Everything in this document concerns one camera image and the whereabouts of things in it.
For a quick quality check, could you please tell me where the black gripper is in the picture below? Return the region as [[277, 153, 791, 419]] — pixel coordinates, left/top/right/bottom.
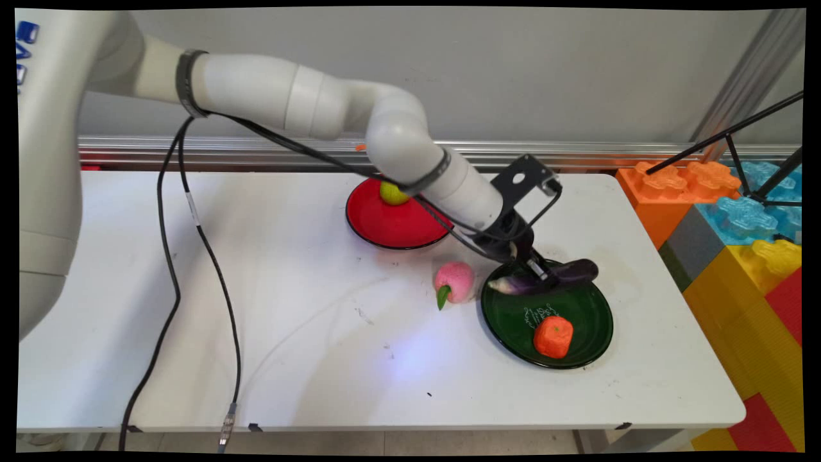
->
[[471, 210, 565, 287]]

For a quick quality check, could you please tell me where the purple toy eggplant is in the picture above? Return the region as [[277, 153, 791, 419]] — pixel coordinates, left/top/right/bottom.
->
[[487, 259, 599, 296]]

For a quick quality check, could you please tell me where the dark green round plate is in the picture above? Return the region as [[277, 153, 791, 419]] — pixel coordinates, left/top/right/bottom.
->
[[480, 260, 614, 370]]

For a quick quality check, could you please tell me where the orange toy persimmon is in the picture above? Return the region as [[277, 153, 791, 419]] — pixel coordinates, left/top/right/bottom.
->
[[533, 315, 575, 359]]

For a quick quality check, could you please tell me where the pink toy peach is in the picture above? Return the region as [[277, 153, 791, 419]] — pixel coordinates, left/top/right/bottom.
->
[[434, 261, 476, 311]]

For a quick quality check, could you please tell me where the orange giant building block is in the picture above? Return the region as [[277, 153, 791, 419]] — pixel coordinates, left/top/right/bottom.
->
[[616, 160, 743, 251]]

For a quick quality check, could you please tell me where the grey giant building block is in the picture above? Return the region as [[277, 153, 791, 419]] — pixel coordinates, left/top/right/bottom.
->
[[659, 205, 725, 293]]

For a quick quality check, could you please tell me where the red round plate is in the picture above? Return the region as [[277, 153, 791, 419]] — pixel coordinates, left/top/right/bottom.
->
[[345, 175, 455, 250]]

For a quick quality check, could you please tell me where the green toy pear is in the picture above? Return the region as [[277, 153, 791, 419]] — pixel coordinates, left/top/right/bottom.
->
[[379, 181, 412, 206]]

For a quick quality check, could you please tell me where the yellow giant building block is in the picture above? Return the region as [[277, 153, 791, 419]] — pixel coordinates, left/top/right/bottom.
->
[[683, 241, 804, 451]]

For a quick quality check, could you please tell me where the blue giant building block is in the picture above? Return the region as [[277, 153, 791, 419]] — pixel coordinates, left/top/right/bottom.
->
[[696, 160, 802, 248]]

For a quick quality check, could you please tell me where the black tripod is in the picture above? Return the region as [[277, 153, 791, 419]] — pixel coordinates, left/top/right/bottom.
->
[[645, 91, 804, 209]]

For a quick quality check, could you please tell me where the small red giant building block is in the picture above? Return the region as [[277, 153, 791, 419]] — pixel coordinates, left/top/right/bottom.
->
[[763, 268, 804, 348]]

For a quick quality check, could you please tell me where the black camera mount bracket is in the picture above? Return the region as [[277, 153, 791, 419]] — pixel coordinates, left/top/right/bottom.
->
[[491, 154, 563, 216]]

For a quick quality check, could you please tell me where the horizontal aluminium rail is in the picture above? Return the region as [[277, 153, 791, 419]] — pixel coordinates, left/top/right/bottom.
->
[[78, 135, 802, 173]]

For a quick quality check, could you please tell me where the narrow black arm strap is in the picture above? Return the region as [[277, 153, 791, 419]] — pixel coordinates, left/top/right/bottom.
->
[[401, 148, 452, 197]]

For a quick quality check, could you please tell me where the grey table leg frame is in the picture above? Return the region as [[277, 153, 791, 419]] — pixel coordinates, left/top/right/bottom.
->
[[574, 429, 695, 454]]

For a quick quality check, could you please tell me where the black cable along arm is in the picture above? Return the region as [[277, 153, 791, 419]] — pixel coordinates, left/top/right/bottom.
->
[[205, 110, 564, 259]]

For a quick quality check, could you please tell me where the slanted aluminium post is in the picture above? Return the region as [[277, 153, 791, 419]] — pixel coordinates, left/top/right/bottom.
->
[[690, 10, 806, 161]]

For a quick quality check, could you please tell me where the thick black cable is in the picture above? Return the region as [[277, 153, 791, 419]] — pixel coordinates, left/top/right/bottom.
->
[[118, 117, 195, 452]]

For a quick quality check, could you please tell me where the wide black arm strap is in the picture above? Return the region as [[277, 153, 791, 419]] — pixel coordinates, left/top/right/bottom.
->
[[175, 49, 211, 119]]

